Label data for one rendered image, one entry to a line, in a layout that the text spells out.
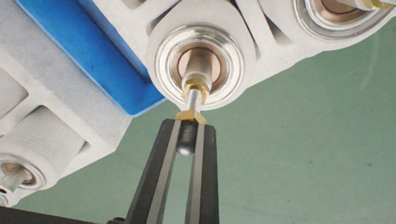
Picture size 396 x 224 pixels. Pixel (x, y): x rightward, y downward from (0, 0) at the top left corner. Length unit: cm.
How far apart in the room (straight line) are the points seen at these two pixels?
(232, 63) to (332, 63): 35
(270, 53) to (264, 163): 43
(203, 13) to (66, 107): 26
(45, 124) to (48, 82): 6
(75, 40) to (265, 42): 30
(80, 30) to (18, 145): 21
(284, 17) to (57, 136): 33
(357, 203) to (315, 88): 49
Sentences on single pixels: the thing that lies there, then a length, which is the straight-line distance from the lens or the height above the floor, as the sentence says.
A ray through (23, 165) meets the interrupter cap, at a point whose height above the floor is 25.
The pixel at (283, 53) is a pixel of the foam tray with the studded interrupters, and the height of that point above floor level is 18.
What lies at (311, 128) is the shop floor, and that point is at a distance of 59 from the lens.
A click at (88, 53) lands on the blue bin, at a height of 9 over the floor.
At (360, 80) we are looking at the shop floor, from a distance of 56.
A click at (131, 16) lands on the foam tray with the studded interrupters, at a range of 26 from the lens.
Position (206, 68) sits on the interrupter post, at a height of 27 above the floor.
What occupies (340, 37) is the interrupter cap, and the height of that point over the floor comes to 25.
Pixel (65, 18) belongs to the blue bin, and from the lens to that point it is 43.
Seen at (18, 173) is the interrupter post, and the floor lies 26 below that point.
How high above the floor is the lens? 42
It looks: 55 degrees down
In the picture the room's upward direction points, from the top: 173 degrees counter-clockwise
